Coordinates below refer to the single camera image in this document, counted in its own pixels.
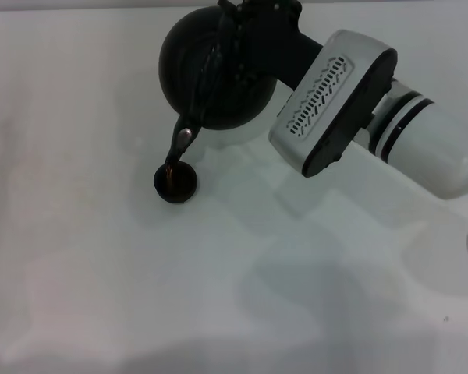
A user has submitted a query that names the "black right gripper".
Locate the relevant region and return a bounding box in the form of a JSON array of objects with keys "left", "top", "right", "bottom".
[{"left": 217, "top": 0, "right": 324, "bottom": 93}]

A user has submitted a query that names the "black round teapot with handle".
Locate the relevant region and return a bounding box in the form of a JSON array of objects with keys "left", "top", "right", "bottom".
[{"left": 158, "top": 0, "right": 278, "bottom": 173}]

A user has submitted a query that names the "small dark brown teacup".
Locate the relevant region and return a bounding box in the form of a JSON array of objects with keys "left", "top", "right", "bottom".
[{"left": 153, "top": 161, "right": 199, "bottom": 203}]

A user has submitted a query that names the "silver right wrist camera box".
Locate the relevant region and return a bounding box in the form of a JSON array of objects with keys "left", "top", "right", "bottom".
[{"left": 268, "top": 29, "right": 399, "bottom": 178}]

